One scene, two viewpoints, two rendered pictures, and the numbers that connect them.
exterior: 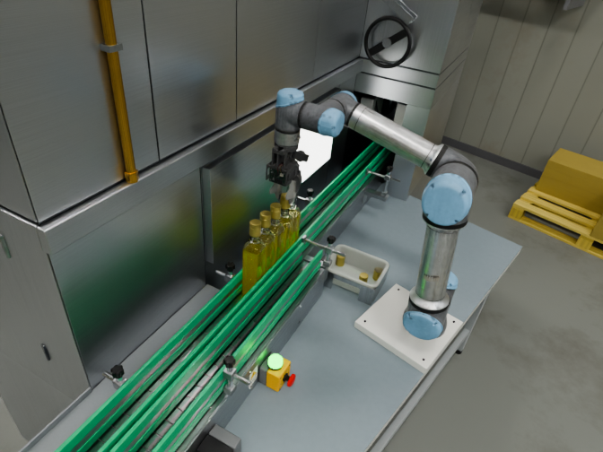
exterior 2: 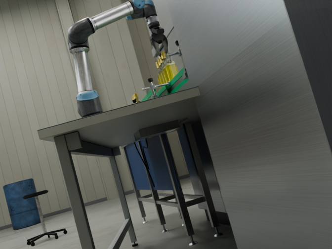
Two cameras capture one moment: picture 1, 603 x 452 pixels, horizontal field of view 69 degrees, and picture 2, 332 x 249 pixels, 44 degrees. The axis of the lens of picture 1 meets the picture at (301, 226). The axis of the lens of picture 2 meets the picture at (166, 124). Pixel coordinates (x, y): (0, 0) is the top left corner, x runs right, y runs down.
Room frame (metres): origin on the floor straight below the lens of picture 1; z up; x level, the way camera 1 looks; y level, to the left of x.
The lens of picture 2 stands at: (3.05, -1.60, 0.52)
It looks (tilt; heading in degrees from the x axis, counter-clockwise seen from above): 5 degrees up; 140
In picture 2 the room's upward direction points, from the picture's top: 16 degrees counter-clockwise
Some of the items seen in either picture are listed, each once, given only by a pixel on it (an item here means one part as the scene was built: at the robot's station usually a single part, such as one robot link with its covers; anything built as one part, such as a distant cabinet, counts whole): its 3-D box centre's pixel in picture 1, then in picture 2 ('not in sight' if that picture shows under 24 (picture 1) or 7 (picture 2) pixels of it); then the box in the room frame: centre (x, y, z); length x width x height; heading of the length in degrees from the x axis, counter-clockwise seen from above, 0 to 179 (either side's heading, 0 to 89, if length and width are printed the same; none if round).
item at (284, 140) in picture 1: (287, 136); (152, 21); (1.19, 0.07, 1.38); 0.08 x 0.08 x 0.05
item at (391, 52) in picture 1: (388, 42); not in sight; (2.04, -0.29, 1.49); 0.21 x 0.05 x 0.21; 66
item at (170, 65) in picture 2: (289, 230); (174, 77); (1.26, 0.04, 0.99); 0.06 x 0.06 x 0.21; 66
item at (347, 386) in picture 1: (285, 247); (214, 107); (1.50, 0.06, 0.73); 1.58 x 1.52 x 0.04; 143
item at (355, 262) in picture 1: (354, 272); not in sight; (1.30, -0.22, 0.80); 0.22 x 0.17 x 0.09; 66
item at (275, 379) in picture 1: (275, 372); not in sight; (0.81, 0.03, 0.79); 0.07 x 0.07 x 0.07; 66
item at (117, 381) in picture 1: (115, 382); not in sight; (0.63, 0.41, 0.94); 0.07 x 0.04 x 0.13; 66
